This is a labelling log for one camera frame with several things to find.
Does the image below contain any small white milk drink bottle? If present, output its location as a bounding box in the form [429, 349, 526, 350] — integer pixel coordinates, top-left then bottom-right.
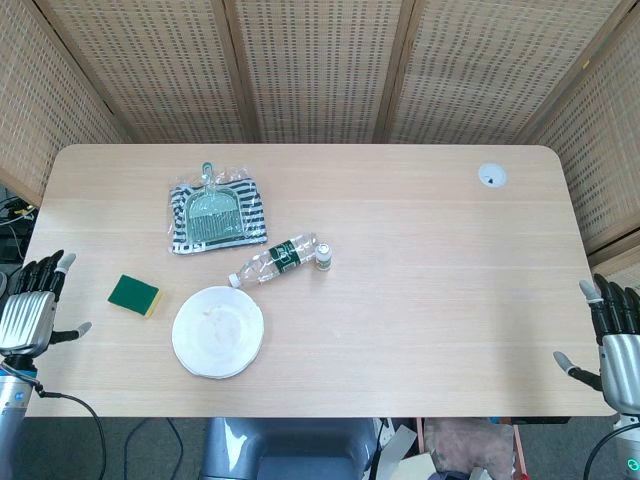
[313, 241, 333, 272]

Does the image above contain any green yellow sponge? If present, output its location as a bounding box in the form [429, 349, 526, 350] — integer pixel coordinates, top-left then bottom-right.
[106, 273, 166, 320]

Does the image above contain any green dustpan in plastic bag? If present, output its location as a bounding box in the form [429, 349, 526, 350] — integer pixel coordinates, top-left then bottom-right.
[183, 161, 247, 250]

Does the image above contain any black white striped cloth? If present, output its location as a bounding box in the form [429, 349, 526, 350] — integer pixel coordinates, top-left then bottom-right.
[167, 177, 270, 257]

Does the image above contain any white round plate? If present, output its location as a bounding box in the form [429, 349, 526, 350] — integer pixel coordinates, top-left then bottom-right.
[171, 285, 266, 380]

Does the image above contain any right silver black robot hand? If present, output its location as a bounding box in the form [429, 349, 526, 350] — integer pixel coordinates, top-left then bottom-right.
[552, 273, 640, 416]

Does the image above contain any clear green-label water bottle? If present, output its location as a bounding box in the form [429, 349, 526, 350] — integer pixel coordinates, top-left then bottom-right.
[228, 231, 320, 290]

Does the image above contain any white paper sheet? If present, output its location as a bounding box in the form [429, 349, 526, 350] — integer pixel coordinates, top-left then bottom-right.
[377, 417, 420, 480]

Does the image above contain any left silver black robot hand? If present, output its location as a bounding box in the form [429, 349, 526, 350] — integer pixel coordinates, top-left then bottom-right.
[0, 249, 93, 357]

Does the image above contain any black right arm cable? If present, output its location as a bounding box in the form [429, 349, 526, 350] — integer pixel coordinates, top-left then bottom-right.
[583, 423, 622, 480]

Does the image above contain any round grey cable grommet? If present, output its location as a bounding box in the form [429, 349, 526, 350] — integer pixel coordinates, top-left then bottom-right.
[477, 162, 508, 187]

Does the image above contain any thin black floor cable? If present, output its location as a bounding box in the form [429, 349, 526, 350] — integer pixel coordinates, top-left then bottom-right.
[123, 417, 201, 480]

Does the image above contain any woven bamboo screen panel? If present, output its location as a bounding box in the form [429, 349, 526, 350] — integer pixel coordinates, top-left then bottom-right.
[32, 0, 259, 147]
[223, 0, 417, 146]
[517, 0, 640, 259]
[374, 0, 629, 147]
[0, 0, 132, 207]

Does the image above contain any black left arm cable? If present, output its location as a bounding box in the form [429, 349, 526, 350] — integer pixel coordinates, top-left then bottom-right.
[35, 385, 107, 480]

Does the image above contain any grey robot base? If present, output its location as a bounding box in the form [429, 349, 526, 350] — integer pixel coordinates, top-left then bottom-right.
[202, 417, 382, 480]

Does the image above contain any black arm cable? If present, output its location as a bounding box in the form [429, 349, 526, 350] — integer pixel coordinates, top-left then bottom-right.
[35, 385, 107, 480]
[583, 423, 622, 480]

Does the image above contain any black equipment with cables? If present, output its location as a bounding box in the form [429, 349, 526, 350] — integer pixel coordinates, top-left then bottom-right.
[0, 183, 40, 284]

